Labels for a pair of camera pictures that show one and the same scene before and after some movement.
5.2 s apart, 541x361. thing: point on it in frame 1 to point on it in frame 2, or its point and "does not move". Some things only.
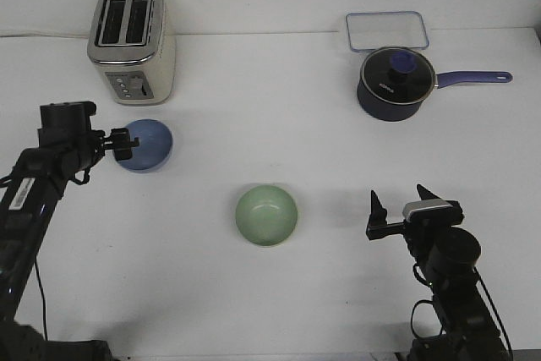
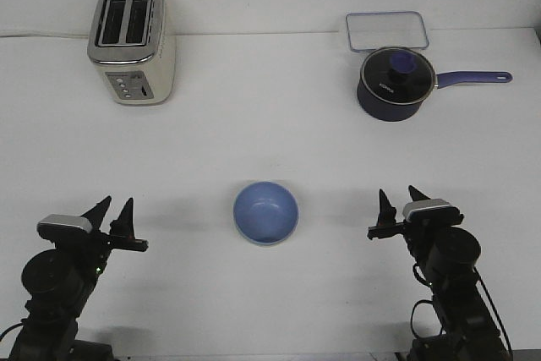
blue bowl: [155, 146] to [265, 213]
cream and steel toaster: [127, 41] does not move
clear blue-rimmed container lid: [372, 30] does not move
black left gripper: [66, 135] to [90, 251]
